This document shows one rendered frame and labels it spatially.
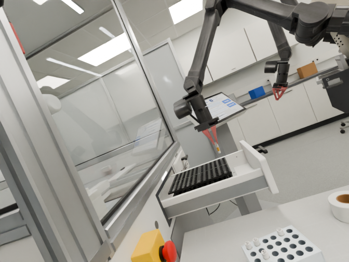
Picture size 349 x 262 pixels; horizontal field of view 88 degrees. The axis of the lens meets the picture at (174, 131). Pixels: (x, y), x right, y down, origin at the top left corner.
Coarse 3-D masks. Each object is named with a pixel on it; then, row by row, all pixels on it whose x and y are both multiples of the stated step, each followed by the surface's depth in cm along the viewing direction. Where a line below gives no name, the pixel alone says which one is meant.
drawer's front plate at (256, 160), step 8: (240, 144) 76; (248, 152) 64; (256, 152) 56; (248, 160) 73; (256, 160) 55; (264, 160) 50; (256, 168) 61; (264, 168) 50; (264, 176) 52; (272, 176) 50; (272, 184) 50; (272, 192) 51
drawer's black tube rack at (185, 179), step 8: (216, 160) 75; (192, 168) 77; (200, 168) 73; (208, 168) 69; (216, 168) 66; (176, 176) 77; (184, 176) 72; (192, 176) 68; (200, 176) 64; (208, 176) 61; (216, 176) 59; (224, 176) 63; (232, 176) 61; (176, 184) 67; (184, 184) 63; (192, 184) 60; (200, 184) 60; (208, 184) 62; (168, 192) 62; (176, 192) 67; (184, 192) 65
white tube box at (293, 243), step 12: (288, 228) 40; (264, 240) 40; (276, 240) 39; (288, 240) 38; (300, 240) 37; (252, 252) 39; (276, 252) 36; (288, 252) 35; (300, 252) 35; (312, 252) 33
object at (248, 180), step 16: (240, 160) 76; (240, 176) 53; (256, 176) 52; (160, 192) 67; (192, 192) 56; (208, 192) 55; (224, 192) 54; (240, 192) 54; (176, 208) 57; (192, 208) 56
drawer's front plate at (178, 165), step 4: (180, 152) 109; (180, 156) 101; (176, 160) 92; (180, 160) 98; (184, 160) 108; (176, 164) 87; (180, 164) 94; (184, 164) 103; (188, 164) 113; (176, 168) 87; (180, 168) 91; (188, 168) 108; (176, 172) 87
